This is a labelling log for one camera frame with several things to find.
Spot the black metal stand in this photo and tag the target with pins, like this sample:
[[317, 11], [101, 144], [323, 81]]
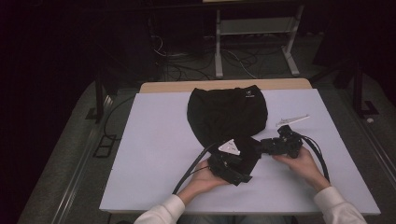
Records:
[[361, 99], [100, 99]]

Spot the black cloth garment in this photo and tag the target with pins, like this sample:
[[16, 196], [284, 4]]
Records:
[[225, 115]]

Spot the small white round object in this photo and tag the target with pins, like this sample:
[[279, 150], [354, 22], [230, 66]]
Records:
[[369, 120]]

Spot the white metal stand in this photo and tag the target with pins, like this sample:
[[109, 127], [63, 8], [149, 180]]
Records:
[[255, 26]]

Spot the person's right hand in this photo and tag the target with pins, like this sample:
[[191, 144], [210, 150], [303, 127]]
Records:
[[300, 166]]

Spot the wooden table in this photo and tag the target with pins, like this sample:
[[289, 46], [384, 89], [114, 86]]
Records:
[[224, 84]]

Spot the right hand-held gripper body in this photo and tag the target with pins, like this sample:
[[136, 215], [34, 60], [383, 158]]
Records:
[[285, 143]]

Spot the person's left hand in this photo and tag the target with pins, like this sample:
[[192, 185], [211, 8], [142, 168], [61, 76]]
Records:
[[202, 180]]

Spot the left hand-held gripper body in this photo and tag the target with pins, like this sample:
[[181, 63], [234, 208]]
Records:
[[224, 161]]

